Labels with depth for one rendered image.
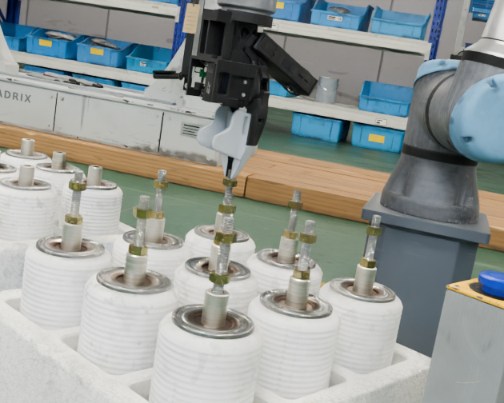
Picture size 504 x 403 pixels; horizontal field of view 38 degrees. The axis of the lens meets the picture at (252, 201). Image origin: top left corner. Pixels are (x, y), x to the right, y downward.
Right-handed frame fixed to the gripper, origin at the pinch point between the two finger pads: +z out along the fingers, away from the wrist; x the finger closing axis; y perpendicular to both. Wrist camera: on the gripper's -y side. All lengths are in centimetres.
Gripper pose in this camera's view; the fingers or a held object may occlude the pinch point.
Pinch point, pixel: (235, 168)
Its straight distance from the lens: 97.6
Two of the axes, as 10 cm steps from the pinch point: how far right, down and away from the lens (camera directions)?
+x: 5.3, 2.4, -8.1
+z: -1.5, 9.7, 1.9
